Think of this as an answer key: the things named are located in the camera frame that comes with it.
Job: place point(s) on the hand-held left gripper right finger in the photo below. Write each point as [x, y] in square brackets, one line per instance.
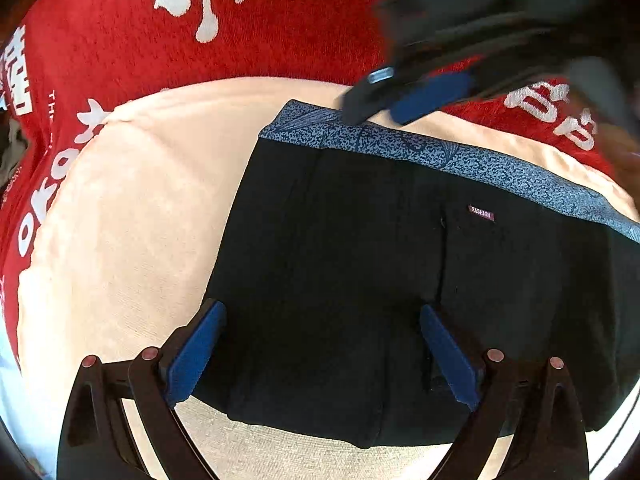
[447, 355]

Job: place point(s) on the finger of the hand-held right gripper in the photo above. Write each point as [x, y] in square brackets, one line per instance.
[430, 95]
[370, 97]

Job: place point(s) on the red printed blanket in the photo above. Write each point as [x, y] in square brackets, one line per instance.
[125, 35]

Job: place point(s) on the cream blanket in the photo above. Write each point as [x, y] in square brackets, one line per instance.
[125, 210]

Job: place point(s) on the dark cloth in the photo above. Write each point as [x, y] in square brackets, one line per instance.
[10, 150]

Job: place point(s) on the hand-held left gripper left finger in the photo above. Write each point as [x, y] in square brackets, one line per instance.
[192, 355]

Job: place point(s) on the black pants with blue waistband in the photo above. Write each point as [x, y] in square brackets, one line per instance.
[325, 235]

